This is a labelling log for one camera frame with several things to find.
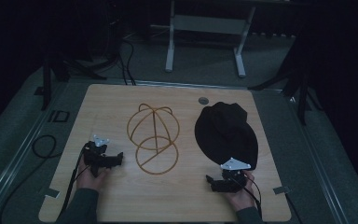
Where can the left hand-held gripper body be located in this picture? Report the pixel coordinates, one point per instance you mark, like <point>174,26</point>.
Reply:
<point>97,157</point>

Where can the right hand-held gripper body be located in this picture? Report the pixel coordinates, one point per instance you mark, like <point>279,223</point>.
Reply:
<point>234,175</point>

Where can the black bucket hat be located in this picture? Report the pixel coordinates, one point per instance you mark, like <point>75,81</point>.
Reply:
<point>227,133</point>

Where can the person's left hand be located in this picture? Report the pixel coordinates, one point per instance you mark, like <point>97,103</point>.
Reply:
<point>88,178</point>

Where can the person's right hand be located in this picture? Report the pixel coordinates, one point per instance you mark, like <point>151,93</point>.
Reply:
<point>242,197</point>

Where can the grey tape piece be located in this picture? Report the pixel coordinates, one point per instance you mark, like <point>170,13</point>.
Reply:
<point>282,190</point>
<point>52,192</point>

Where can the round grey table grommet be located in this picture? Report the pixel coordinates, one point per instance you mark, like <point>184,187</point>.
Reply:
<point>203,100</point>

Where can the black metal stand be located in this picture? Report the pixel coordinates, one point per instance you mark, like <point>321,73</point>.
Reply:
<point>301,93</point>
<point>48,81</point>

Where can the white metal desk frame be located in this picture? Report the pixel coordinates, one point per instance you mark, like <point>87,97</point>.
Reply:
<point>208,25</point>

